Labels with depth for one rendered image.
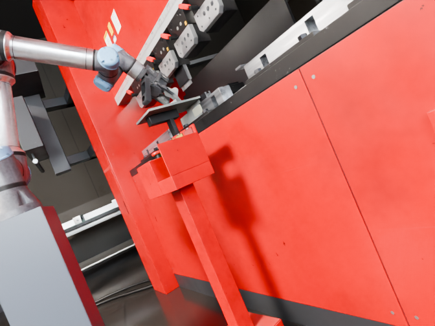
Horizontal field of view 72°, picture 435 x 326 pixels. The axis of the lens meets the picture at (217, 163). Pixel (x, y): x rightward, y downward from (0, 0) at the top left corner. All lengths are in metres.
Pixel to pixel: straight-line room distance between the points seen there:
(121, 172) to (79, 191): 2.72
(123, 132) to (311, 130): 1.61
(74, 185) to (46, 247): 3.84
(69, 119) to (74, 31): 2.67
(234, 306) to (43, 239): 0.63
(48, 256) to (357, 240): 0.87
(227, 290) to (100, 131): 1.47
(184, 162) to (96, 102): 1.40
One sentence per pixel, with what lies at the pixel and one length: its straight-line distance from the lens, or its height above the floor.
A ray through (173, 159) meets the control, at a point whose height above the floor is 0.75.
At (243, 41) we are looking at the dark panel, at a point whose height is 1.28.
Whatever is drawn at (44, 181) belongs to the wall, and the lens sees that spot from 4.92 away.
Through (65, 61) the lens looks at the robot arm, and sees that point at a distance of 1.21.
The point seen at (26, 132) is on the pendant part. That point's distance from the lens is 2.30.
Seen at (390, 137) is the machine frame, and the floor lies 0.59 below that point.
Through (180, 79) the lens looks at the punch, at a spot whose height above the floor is 1.13.
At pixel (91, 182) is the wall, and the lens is 4.82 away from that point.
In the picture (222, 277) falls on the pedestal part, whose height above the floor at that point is 0.33.
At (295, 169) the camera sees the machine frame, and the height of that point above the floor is 0.58.
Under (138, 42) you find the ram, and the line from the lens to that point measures 1.77.
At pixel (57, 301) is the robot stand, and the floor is 0.50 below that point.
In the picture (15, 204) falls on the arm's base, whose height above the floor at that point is 0.81.
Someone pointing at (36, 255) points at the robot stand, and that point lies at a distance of 1.03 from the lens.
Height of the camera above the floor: 0.69
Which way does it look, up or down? level
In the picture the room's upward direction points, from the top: 23 degrees counter-clockwise
